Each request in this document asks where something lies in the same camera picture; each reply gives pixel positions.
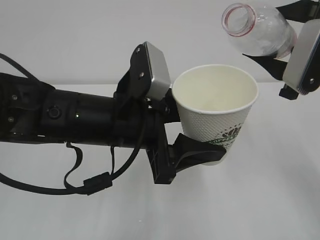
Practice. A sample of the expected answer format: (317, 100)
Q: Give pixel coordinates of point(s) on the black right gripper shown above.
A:
(276, 69)

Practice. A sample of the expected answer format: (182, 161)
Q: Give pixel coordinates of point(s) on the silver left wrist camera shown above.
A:
(147, 77)

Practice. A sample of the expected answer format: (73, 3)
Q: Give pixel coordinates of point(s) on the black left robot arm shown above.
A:
(34, 112)

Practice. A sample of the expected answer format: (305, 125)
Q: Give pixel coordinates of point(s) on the white paper cup green logo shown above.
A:
(213, 102)

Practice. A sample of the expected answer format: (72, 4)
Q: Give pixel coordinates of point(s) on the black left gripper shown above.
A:
(165, 160)

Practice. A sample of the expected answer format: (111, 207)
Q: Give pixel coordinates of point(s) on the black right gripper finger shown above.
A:
(301, 11)

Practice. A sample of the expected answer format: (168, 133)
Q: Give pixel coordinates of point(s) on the clear water bottle red label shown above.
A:
(257, 29)

